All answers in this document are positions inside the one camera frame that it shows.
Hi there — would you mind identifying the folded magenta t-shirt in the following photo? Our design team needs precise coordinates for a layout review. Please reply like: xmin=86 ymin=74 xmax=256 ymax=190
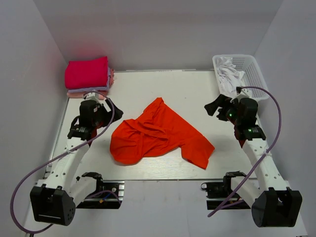
xmin=64 ymin=56 xmax=109 ymax=89

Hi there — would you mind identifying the crumpled white t-shirt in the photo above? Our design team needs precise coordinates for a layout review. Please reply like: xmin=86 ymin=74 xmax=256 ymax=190
xmin=215 ymin=57 xmax=245 ymax=98

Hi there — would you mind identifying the folded pink t-shirt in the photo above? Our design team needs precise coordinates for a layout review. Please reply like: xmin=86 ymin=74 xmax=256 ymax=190
xmin=67 ymin=68 xmax=115 ymax=99

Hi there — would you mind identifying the white plastic basket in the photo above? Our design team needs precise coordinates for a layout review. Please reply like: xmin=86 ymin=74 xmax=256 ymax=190
xmin=212 ymin=54 xmax=268 ymax=90

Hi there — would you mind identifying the orange t-shirt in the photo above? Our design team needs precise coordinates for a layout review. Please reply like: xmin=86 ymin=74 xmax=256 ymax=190
xmin=110 ymin=97 xmax=215 ymax=169

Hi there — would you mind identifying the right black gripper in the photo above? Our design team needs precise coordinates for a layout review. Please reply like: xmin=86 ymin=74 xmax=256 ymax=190
xmin=204 ymin=94 xmax=242 ymax=125

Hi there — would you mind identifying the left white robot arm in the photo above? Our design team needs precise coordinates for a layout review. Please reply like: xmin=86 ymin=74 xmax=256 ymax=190
xmin=30 ymin=99 xmax=123 ymax=226

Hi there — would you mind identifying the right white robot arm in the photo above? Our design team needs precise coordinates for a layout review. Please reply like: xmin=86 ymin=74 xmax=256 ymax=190
xmin=205 ymin=94 xmax=302 ymax=227

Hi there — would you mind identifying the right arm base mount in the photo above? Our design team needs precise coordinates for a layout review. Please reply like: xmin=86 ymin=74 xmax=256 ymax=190
xmin=200 ymin=182 xmax=250 ymax=210

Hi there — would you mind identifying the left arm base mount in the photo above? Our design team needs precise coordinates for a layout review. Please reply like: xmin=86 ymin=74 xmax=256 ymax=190
xmin=77 ymin=181 xmax=125 ymax=209

